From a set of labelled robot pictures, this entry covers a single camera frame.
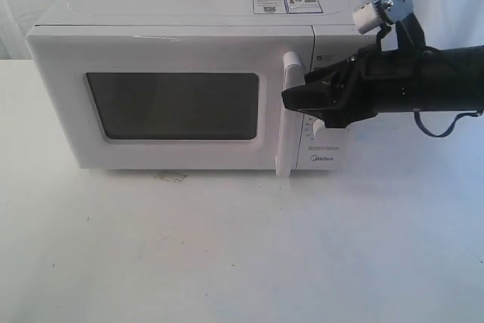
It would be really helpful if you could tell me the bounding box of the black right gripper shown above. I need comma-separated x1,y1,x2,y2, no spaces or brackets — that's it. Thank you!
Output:
281,51,427,129

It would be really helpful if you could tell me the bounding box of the white microwave oven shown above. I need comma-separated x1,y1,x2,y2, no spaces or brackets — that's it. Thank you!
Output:
26,26,315,176

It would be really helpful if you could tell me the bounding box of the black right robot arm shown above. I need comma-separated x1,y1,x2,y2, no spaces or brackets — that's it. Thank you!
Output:
282,46,483,129

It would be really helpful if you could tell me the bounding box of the white microwave oven body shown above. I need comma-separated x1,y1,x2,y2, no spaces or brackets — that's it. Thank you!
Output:
33,0,371,172

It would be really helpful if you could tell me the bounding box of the lower white timer knob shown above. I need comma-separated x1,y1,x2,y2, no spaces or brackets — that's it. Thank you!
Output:
312,120,326,140

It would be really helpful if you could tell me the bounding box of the blue energy label sticker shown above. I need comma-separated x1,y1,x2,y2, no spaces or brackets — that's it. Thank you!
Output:
284,0,324,14

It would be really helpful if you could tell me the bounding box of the red bordered warning sticker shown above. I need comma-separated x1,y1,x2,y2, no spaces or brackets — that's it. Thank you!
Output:
253,0,287,15

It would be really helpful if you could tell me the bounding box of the clear tape patch on table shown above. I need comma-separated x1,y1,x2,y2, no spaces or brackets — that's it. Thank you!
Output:
154,171,188,184

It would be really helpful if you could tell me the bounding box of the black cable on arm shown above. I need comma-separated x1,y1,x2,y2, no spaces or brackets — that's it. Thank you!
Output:
414,109,484,138

